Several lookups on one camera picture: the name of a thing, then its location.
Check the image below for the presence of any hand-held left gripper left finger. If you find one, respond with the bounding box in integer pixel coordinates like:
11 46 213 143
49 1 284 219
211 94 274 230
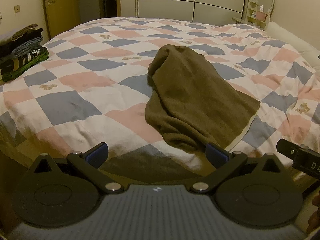
30 142 125 194

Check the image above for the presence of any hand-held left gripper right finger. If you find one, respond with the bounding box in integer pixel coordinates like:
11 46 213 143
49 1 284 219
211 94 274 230
190 142 284 193

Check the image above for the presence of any olive green sweater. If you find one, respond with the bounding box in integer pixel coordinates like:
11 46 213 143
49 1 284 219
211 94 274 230
144 44 261 153

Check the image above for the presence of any person's right hand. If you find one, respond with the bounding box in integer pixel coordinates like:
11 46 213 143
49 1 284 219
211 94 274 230
307 192 320 233

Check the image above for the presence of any white pillow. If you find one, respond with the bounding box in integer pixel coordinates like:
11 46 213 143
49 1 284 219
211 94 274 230
266 21 320 68

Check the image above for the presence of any pink blue checkered blanket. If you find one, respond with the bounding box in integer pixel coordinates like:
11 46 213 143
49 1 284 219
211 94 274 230
0 17 320 178

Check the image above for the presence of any grey door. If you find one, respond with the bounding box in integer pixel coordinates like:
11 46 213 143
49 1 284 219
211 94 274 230
77 0 103 24

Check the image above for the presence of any stack of folded clothes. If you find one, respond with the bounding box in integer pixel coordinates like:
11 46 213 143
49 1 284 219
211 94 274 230
0 24 50 82

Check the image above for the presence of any green tiered shelf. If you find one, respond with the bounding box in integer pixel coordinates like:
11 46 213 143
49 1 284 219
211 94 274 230
246 0 267 28

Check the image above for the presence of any wooden door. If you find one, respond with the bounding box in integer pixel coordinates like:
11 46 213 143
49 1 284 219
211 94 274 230
41 0 82 40

